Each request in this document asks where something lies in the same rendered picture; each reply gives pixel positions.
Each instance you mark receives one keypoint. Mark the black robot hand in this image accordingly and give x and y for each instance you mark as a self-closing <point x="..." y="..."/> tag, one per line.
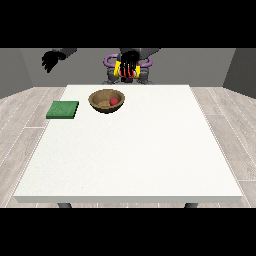
<point x="50" y="60"/>
<point x="129" y="60"/>

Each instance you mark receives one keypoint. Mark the yellow cup with melon print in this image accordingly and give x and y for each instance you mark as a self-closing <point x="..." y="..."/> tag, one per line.
<point x="117" y="68"/>

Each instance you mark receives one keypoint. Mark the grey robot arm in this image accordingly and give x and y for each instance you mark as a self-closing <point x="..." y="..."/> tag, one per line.
<point x="68" y="52"/>
<point x="148" y="52"/>

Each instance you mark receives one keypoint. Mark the small red ball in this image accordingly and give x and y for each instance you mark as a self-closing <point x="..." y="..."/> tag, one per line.
<point x="114" y="101"/>

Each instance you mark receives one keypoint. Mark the brown wooden bowl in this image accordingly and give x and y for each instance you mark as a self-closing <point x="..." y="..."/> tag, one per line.
<point x="101" y="100"/>

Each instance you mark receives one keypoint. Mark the green square pad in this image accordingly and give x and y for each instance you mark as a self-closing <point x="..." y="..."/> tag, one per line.
<point x="62" y="109"/>

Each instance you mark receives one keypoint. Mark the grey robot trunk purple rings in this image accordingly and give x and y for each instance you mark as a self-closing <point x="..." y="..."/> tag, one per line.
<point x="109" y="60"/>

